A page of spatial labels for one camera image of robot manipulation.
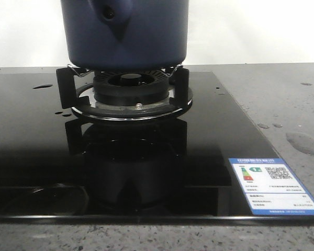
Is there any black burner head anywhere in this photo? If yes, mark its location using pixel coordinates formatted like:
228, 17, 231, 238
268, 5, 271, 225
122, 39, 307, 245
93, 71, 169, 106

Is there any black metal pot support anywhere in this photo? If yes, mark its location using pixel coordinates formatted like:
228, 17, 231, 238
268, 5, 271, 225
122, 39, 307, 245
56, 65, 193, 121

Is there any dark blue cooking pot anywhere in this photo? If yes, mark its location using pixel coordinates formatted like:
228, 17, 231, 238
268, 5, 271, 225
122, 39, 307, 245
60, 0, 189, 71

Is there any blue energy label sticker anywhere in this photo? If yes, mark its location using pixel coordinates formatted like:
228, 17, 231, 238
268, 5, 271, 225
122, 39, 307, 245
229, 158, 314, 216

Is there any black glass gas stove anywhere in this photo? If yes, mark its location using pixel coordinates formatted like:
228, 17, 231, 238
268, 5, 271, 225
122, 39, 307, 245
0, 72, 314, 225

